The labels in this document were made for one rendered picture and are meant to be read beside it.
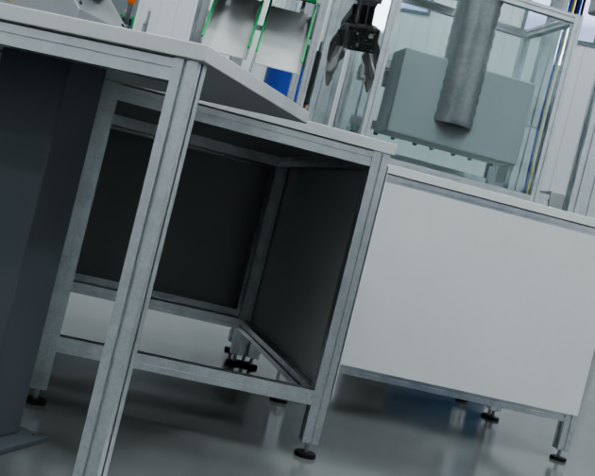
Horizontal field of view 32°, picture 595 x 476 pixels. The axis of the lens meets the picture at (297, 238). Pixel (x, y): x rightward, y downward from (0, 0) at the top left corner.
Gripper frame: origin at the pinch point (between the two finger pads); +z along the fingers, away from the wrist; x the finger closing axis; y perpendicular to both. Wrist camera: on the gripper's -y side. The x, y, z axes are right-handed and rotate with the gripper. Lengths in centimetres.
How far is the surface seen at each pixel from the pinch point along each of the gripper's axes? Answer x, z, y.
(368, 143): 14.3, 19.6, -32.5
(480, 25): 65, -6, -129
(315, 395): 10, 85, -15
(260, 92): -21.1, 0.8, 22.6
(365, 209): 16.1, 36.5, -28.9
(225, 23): -26, -1, -63
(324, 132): 2.2, 18.6, -32.0
